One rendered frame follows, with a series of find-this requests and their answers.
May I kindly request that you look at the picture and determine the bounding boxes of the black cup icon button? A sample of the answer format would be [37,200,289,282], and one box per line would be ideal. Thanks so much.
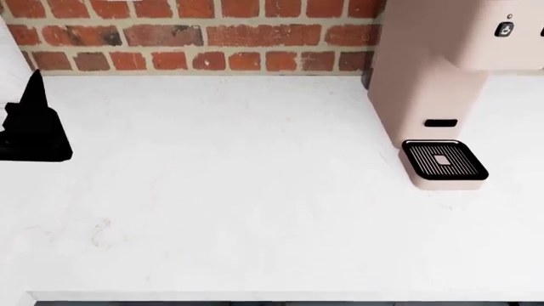
[493,21,515,38]

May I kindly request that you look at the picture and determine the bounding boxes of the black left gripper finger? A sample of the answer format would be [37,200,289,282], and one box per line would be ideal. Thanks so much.
[16,69,55,110]

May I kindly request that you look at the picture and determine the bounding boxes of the black ribbed drip tray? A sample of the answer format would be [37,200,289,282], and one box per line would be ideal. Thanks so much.
[401,139,490,182]

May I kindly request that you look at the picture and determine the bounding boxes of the beige coffee machine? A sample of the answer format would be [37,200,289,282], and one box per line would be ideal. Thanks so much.
[367,0,544,191]

